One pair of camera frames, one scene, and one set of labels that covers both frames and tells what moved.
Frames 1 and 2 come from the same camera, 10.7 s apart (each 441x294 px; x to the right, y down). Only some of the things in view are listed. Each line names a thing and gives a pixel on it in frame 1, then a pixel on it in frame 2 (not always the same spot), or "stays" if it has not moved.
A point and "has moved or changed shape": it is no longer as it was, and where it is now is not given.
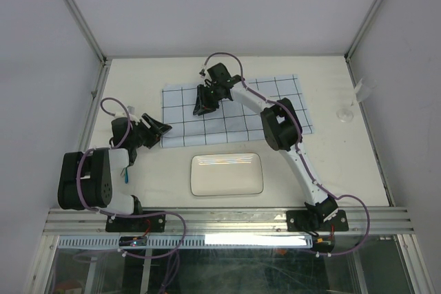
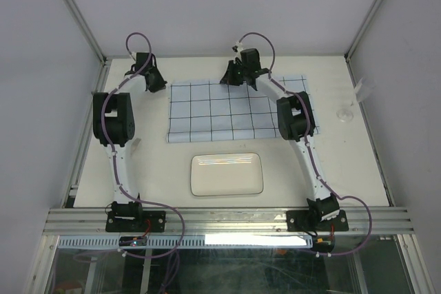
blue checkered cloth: [230, 121] has moved or changed shape
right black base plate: [307, 220] stays
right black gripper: [202, 105] to [228, 78]
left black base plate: [153, 222] stays
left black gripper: [154, 132] to [161, 83]
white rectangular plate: [229, 173] stays
